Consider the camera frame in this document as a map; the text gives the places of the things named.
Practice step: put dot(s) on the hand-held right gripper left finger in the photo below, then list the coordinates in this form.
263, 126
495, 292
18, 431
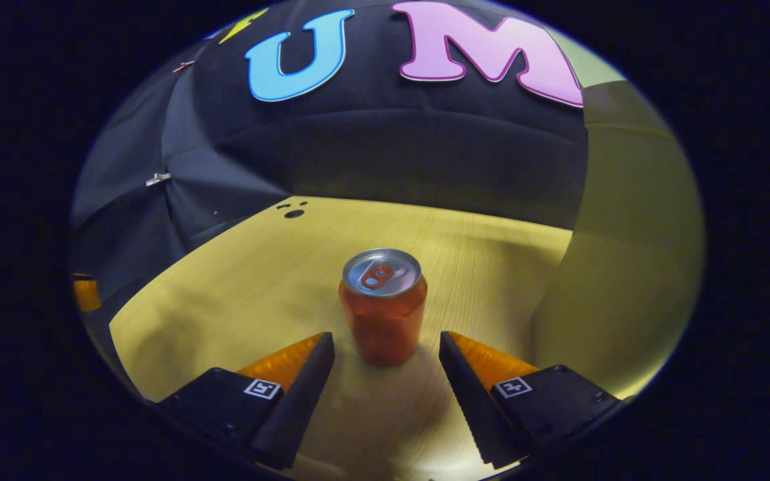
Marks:
301, 394

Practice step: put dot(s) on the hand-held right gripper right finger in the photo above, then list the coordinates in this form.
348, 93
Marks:
472, 394

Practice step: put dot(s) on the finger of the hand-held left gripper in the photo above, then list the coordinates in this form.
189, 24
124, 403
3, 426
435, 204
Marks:
86, 296

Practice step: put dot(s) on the red pop can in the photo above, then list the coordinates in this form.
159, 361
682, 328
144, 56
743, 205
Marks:
383, 321

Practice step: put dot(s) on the pale green desktop garbage bin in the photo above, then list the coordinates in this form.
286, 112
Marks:
625, 267

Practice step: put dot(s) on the wooden desktop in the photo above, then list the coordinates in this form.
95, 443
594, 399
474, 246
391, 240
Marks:
238, 294

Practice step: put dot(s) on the silver cloth clip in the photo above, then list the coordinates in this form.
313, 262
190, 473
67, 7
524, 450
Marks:
158, 178

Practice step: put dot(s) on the copper cloth clip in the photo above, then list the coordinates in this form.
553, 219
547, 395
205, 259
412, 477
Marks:
183, 66

